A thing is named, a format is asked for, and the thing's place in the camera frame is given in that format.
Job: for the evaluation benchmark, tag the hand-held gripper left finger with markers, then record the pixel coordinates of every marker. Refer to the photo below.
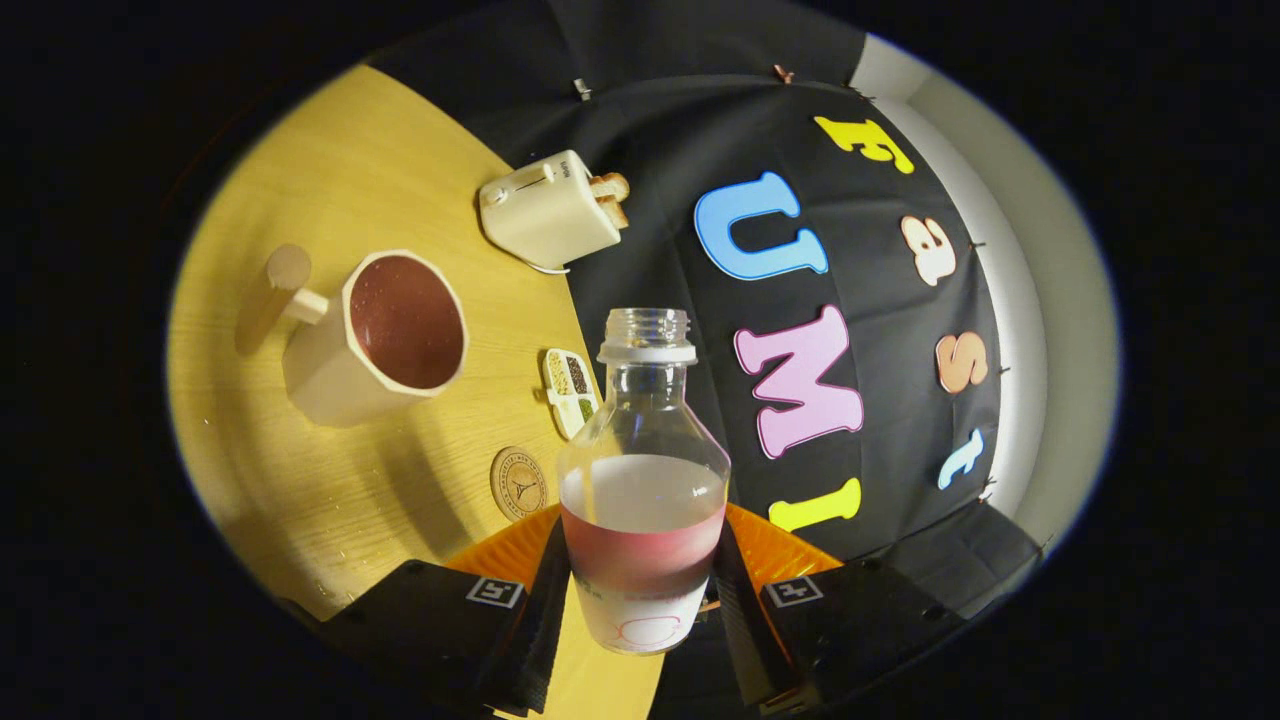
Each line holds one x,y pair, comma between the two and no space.
535,640

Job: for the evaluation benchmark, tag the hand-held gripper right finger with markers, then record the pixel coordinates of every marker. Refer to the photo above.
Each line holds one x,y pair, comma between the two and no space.
745,640

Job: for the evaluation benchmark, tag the clear juice bottle pink label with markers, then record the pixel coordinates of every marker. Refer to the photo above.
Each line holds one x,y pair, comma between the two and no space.
642,540

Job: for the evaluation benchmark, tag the round wooden coaster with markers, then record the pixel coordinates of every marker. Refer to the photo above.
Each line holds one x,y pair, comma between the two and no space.
518,485

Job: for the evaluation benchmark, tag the white divided snack dish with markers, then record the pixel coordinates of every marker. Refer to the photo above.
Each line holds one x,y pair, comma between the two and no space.
570,395

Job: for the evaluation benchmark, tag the cream toaster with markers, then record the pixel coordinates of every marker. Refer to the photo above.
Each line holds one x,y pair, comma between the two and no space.
545,215

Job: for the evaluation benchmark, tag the toast slice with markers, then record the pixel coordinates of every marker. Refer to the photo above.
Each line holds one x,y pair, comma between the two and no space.
610,185
615,212

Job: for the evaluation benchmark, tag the black backdrop cloth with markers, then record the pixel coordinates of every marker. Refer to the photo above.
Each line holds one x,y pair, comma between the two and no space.
660,130

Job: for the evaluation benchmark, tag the wooden table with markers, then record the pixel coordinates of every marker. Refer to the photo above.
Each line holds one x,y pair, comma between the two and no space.
350,150

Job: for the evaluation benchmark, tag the pink clip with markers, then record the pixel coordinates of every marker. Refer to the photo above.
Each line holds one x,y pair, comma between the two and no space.
783,74

